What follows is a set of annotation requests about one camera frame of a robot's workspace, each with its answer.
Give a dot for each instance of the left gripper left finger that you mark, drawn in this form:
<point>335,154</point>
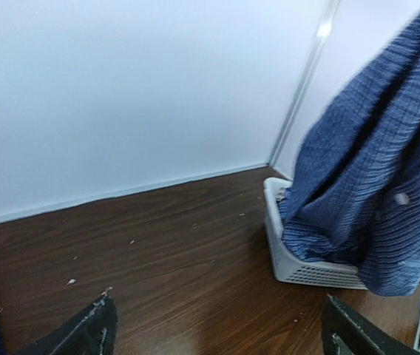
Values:
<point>91,331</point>

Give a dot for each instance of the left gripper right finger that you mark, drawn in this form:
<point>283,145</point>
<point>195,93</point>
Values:
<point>345,331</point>

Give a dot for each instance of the white plastic laundry basket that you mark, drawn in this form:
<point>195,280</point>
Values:
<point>286,267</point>

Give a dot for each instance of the blue checked long sleeve shirt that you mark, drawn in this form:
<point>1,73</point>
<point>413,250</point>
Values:
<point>355,196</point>

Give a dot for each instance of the right aluminium frame post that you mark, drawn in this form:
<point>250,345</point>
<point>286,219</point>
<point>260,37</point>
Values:
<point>323,31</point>

